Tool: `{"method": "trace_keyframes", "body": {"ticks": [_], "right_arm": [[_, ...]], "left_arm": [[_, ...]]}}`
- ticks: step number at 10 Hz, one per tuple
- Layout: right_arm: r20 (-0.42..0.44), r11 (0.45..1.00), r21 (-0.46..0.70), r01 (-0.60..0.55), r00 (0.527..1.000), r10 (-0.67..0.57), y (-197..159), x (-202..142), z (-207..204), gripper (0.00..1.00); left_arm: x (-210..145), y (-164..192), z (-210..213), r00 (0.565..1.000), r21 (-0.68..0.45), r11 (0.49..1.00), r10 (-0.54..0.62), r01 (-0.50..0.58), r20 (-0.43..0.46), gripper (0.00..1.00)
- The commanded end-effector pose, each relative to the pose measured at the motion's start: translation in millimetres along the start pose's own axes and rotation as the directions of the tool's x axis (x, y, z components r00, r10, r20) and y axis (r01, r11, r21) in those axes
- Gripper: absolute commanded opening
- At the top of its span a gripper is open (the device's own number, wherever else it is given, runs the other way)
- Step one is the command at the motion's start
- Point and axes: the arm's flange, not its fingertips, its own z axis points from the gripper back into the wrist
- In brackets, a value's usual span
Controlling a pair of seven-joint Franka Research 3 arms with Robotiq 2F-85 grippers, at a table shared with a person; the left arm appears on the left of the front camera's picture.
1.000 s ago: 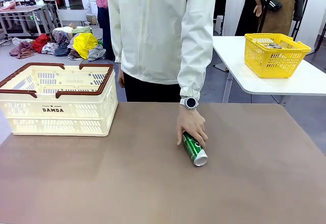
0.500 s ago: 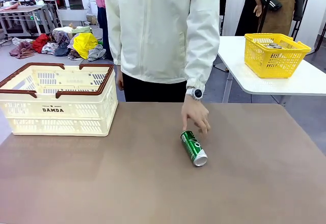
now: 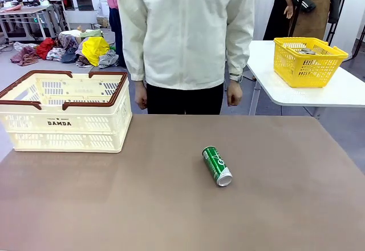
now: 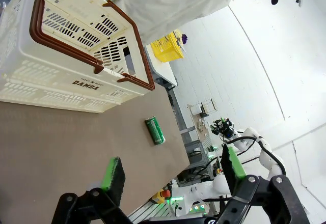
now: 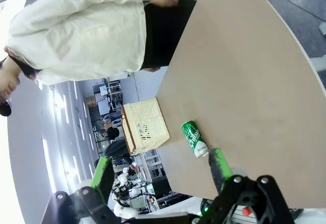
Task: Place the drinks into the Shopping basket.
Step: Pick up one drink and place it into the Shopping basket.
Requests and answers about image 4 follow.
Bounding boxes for yellow emergency stop button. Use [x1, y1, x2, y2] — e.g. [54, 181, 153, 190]
[152, 188, 172, 205]

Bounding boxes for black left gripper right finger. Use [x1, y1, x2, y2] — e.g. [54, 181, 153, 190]
[220, 144, 310, 224]

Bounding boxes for black right arm cable sleeve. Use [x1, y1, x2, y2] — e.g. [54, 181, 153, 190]
[224, 136, 286, 176]

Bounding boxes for yellow plastic basket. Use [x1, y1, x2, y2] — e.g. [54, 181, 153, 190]
[150, 32, 184, 63]

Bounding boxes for grey metal table frame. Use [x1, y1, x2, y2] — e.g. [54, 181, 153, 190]
[162, 81, 217, 184]

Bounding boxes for white robot base green lights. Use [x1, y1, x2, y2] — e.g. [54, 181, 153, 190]
[170, 183, 213, 217]

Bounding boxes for person in white jacket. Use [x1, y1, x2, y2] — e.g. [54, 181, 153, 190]
[93, 0, 301, 46]

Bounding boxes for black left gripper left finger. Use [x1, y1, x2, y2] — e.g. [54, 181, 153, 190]
[50, 156, 133, 224]

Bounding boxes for cream shopping basket brown handles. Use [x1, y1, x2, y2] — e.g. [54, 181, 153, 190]
[0, 0, 155, 114]

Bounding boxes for green drink can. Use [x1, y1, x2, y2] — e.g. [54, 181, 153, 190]
[144, 116, 166, 146]

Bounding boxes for wooden background table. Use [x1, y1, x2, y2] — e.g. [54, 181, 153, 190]
[187, 98, 219, 143]

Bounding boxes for white side table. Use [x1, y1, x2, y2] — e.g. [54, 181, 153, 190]
[144, 43, 178, 88]

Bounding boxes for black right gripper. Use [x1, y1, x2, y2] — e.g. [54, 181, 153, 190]
[210, 118, 234, 138]

